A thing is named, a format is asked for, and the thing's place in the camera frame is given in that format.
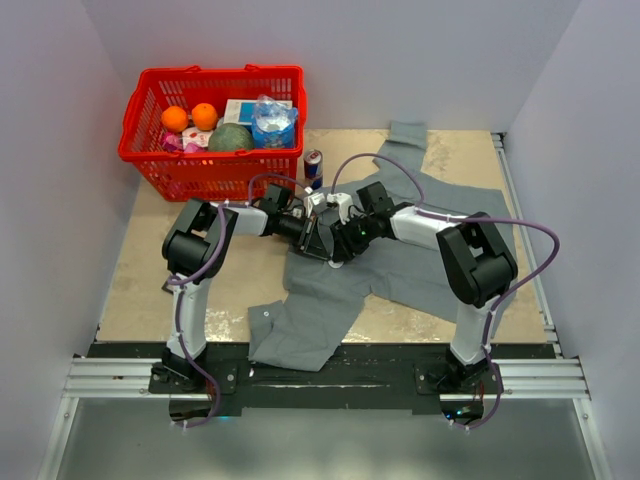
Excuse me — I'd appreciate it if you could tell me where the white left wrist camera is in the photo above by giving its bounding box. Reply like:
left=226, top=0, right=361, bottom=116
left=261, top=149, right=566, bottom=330
left=303, top=187, right=326, bottom=218

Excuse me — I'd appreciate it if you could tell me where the green melon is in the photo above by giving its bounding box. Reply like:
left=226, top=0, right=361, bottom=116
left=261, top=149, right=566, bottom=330
left=208, top=123, right=254, bottom=152

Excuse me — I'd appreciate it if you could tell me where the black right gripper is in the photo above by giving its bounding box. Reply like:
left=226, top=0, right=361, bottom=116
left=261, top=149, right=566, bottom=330
left=331, top=213, right=377, bottom=263

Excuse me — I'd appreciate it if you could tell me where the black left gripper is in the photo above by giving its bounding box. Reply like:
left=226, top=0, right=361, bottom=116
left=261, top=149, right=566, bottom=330
left=277, top=213, right=330, bottom=260

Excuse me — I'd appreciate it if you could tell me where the black square frame stand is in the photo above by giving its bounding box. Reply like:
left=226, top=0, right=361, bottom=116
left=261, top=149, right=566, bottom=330
left=161, top=281, right=174, bottom=295

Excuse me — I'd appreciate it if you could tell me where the grey button-up shirt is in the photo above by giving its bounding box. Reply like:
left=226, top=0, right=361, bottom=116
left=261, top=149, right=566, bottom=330
left=248, top=121, right=509, bottom=372

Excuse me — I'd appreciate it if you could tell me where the blue snack bag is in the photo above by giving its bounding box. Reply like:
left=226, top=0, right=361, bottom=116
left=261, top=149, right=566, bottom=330
left=251, top=95, right=298, bottom=149

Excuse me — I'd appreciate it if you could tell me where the white blue carton box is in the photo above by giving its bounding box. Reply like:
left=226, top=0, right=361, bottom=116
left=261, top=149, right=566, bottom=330
left=222, top=98, right=295, bottom=126

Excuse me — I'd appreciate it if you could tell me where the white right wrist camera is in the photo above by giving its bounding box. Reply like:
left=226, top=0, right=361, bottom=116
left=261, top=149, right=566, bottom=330
left=326, top=193, right=353, bottom=225

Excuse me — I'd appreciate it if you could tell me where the red plastic shopping basket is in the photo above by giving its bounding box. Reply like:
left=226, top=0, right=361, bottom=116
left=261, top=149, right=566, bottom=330
left=118, top=65, right=307, bottom=202

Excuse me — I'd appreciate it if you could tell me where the aluminium frame rail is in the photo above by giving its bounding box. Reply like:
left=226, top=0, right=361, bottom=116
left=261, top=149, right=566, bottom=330
left=37, top=132, right=614, bottom=480

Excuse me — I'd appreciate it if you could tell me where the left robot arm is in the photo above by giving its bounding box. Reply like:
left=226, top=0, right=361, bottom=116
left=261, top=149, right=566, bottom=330
left=154, top=183, right=330, bottom=392

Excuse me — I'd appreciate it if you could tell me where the right orange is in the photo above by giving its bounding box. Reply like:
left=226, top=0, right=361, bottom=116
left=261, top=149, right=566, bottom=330
left=191, top=103, right=218, bottom=131

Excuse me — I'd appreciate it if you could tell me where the orange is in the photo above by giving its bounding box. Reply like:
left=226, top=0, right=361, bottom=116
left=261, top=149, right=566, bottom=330
left=161, top=105, right=189, bottom=133
left=191, top=103, right=218, bottom=131

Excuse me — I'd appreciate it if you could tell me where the Red Bull drink can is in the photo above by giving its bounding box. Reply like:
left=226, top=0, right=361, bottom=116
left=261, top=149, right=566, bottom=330
left=303, top=149, right=323, bottom=190

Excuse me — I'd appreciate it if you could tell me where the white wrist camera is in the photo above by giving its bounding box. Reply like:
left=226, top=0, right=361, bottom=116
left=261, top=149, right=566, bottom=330
left=303, top=187, right=326, bottom=218
left=326, top=193, right=353, bottom=225

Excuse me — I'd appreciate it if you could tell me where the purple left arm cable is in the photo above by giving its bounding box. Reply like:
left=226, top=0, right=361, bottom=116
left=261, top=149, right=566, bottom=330
left=167, top=173, right=311, bottom=429

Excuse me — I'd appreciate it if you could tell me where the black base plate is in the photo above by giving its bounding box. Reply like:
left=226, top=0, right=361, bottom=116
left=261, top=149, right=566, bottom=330
left=87, top=342, right=559, bottom=419

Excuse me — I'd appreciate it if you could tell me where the left orange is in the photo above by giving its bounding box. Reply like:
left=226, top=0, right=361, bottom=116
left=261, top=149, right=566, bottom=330
left=161, top=105, right=189, bottom=133

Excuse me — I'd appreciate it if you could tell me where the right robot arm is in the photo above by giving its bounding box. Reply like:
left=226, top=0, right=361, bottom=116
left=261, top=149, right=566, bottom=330
left=327, top=182, right=518, bottom=393

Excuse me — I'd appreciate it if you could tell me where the pink snack packet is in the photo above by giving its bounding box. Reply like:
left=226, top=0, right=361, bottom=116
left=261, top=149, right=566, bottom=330
left=161, top=127, right=212, bottom=154

